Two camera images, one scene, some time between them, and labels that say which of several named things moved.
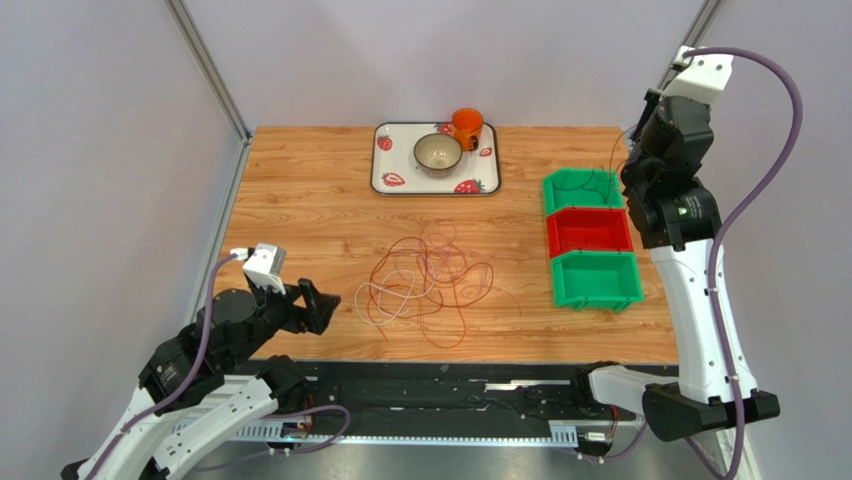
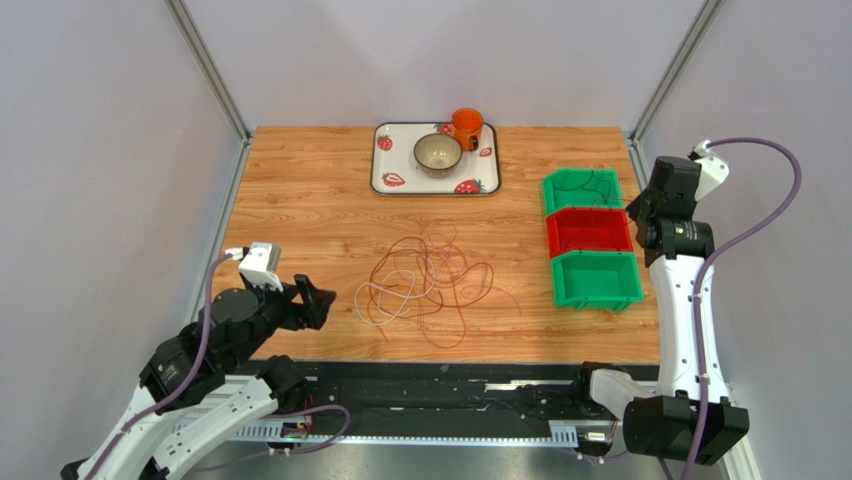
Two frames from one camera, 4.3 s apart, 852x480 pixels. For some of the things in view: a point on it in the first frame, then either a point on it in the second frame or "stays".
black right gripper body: x=634 y=173 -> x=639 y=207
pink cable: x=446 y=246 stays
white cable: x=391 y=292 stays
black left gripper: x=318 y=313 stays
